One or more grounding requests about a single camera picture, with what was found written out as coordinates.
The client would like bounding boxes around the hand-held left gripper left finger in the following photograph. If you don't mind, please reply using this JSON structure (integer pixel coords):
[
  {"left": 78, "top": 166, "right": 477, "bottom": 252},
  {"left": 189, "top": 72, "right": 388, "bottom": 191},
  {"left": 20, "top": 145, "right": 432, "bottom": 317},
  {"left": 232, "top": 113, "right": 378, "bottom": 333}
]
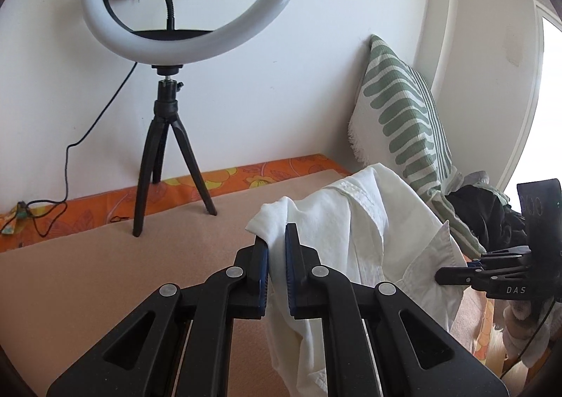
[{"left": 46, "top": 223, "right": 270, "bottom": 397}]

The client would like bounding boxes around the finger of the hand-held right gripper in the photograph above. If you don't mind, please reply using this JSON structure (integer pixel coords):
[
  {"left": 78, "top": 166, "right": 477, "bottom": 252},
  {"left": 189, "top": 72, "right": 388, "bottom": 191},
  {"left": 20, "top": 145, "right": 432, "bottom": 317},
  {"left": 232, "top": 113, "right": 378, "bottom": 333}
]
[
  {"left": 468, "top": 247, "right": 532, "bottom": 270},
  {"left": 434, "top": 267, "right": 488, "bottom": 290}
]

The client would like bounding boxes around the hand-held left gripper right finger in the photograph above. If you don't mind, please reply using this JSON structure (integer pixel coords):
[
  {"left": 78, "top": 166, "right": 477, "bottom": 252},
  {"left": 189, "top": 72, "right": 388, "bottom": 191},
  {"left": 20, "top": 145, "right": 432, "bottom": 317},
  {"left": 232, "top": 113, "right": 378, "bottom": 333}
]
[{"left": 283, "top": 223, "right": 510, "bottom": 397}]

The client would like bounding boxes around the white long-sleeved shirt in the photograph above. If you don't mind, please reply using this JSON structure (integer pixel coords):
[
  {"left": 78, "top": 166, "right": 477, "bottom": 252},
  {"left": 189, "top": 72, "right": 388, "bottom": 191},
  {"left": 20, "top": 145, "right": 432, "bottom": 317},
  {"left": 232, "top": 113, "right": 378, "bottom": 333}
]
[{"left": 245, "top": 163, "right": 468, "bottom": 397}]

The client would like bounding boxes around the person's right hand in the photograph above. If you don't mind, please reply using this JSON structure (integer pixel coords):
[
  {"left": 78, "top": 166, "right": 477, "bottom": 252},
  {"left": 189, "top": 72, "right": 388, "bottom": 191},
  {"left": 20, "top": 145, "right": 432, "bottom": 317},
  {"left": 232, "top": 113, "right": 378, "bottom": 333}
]
[{"left": 503, "top": 300, "right": 555, "bottom": 367}]

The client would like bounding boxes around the black cloth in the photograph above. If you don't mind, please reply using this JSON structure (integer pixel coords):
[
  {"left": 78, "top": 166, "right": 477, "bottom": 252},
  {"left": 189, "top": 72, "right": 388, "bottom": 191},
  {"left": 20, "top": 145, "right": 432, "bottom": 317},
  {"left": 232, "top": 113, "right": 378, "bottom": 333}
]
[{"left": 443, "top": 184, "right": 530, "bottom": 257}]

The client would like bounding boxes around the white framed window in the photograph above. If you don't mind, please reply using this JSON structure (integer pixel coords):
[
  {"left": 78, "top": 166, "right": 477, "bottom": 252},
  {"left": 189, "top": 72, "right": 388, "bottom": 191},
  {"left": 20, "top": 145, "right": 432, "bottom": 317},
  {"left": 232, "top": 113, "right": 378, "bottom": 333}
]
[{"left": 505, "top": 2, "right": 562, "bottom": 205}]

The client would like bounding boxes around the orange floral sheet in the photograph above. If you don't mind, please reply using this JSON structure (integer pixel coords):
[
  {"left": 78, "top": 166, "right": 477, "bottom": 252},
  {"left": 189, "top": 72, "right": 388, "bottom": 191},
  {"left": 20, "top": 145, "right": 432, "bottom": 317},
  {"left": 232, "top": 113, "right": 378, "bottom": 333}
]
[{"left": 0, "top": 153, "right": 505, "bottom": 363}]

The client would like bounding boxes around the green striped white cushion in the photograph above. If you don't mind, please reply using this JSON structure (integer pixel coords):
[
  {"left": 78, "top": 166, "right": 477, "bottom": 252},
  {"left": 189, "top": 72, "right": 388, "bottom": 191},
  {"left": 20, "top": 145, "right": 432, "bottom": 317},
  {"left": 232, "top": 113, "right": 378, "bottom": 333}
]
[{"left": 348, "top": 34, "right": 510, "bottom": 259}]

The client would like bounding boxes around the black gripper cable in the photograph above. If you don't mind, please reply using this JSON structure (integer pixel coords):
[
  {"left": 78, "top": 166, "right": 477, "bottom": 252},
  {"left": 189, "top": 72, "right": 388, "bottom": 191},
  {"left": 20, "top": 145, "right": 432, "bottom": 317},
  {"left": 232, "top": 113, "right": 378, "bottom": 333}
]
[{"left": 501, "top": 298, "right": 555, "bottom": 376}]

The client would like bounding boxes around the black ring light cable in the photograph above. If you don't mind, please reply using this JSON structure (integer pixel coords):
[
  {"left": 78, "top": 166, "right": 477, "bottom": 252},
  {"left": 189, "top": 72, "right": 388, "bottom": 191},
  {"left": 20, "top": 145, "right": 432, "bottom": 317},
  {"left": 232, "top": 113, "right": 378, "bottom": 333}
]
[{"left": 0, "top": 61, "right": 139, "bottom": 240}]

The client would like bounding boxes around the white ring light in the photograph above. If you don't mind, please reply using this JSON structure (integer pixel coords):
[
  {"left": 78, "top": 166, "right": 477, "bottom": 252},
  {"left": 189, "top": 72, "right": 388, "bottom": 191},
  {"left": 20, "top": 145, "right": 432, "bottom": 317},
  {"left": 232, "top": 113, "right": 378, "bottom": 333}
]
[{"left": 79, "top": 0, "right": 306, "bottom": 68}]

